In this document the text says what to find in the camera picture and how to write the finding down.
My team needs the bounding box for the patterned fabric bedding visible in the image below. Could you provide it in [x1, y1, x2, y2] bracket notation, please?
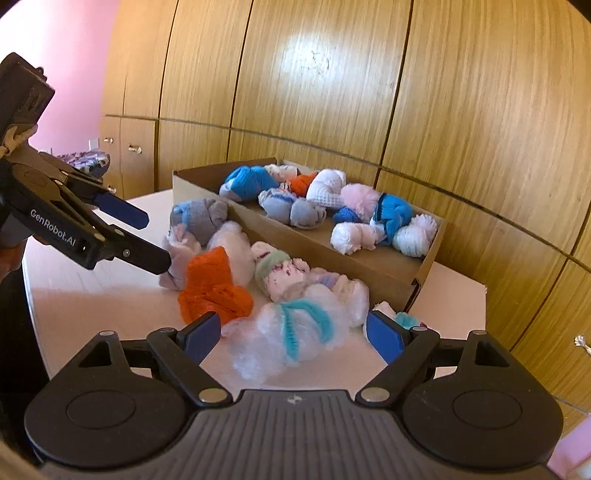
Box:
[57, 150, 110, 179]

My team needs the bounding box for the floral white sock bundle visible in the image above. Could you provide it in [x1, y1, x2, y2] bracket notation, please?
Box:
[250, 241, 341, 302]

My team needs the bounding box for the white knotted sock bundle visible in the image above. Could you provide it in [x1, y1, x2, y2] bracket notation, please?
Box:
[331, 222, 385, 255]

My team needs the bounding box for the translucent pink sock bundle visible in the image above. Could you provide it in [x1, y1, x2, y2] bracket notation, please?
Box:
[206, 221, 254, 287]

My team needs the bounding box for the white waffle sock bundle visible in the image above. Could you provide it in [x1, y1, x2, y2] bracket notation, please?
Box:
[306, 169, 346, 210]

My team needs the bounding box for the orange sock bundle in box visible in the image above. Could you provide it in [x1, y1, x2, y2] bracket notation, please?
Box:
[287, 172, 318, 197]

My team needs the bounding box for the white pompom sock bundle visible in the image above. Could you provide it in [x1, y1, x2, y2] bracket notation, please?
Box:
[392, 214, 438, 258]

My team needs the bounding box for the orange knit sock bundle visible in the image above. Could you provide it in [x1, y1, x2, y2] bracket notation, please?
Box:
[178, 247, 253, 325]

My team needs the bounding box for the white fluffy teal-band bundle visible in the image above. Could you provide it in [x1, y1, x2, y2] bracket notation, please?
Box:
[221, 280, 370, 384]

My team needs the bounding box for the white sock bundle far left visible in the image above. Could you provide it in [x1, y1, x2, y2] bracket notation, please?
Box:
[264, 164, 300, 183]

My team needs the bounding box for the wooden wardrobe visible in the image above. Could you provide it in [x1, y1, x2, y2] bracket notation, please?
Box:
[101, 1, 590, 412]

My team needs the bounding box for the grey knit sock bundle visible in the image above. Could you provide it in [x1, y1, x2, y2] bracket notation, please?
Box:
[257, 188, 327, 230]

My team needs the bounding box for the pale pink sock bundle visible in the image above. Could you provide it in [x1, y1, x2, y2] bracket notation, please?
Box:
[158, 224, 201, 291]

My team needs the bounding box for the grey sock blue tie bundle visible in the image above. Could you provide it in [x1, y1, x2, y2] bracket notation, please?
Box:
[169, 197, 228, 247]

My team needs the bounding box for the pink fluffy sock bundle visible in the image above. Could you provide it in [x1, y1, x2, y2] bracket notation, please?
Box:
[341, 183, 381, 223]

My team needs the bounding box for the small blue sock bundle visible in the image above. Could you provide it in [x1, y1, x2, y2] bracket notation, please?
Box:
[332, 207, 363, 224]

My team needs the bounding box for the blue and white sock bundle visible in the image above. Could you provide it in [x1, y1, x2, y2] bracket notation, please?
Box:
[218, 166, 280, 203]

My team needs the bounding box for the cardboard box tray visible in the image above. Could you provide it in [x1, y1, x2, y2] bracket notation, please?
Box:
[172, 158, 447, 311]

